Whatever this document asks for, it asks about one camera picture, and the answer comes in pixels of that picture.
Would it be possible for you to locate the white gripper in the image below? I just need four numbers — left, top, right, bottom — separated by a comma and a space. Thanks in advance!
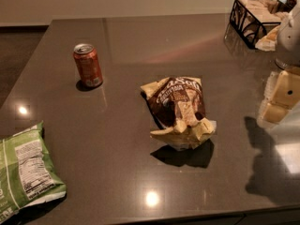
270, 0, 300, 109

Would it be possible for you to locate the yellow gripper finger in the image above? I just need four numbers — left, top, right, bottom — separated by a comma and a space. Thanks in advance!
261, 102, 289, 124

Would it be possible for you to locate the brown chip bag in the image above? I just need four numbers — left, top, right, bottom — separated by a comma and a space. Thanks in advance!
141, 77, 217, 151

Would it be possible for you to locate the green chip bag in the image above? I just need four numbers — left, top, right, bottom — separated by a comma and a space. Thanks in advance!
0, 123, 67, 223

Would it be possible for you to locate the orange soda can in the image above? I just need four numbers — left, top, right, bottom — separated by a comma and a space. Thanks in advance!
73, 43, 103, 88

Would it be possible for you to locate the black wire napkin basket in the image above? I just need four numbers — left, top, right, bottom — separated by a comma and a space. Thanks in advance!
230, 0, 292, 49

